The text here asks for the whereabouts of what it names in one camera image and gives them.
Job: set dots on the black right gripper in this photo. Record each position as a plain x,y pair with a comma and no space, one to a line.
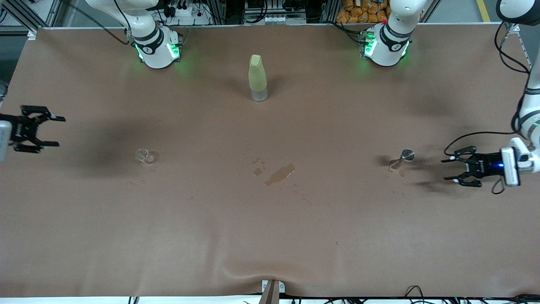
18,128

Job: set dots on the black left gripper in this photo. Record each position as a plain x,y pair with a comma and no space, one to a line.
486,165

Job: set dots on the steel double jigger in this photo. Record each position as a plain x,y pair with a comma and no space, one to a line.
407,155

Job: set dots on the clear glass beaker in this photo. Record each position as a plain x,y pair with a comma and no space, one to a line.
145,157

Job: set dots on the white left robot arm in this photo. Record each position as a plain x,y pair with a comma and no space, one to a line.
390,46

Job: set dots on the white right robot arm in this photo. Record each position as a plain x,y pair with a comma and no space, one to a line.
156,50

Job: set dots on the green shaker bottle clear base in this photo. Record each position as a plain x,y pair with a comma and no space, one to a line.
257,76

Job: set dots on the dark brown liquid stain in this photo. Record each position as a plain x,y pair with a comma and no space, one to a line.
401,174

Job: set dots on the brown table mat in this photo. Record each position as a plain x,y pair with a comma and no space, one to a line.
168,232

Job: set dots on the orange snack packets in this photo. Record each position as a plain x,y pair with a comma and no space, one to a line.
363,14

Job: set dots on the large brown liquid puddle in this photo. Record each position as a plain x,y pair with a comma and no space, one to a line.
279,175

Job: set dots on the white power strip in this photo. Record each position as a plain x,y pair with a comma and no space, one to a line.
190,14

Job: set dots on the small brown liquid puddle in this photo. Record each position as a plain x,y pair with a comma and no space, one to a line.
257,172

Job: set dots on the white terminal block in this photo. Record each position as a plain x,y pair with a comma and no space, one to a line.
282,20

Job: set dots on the white post bracket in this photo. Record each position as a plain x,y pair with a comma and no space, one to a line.
282,287

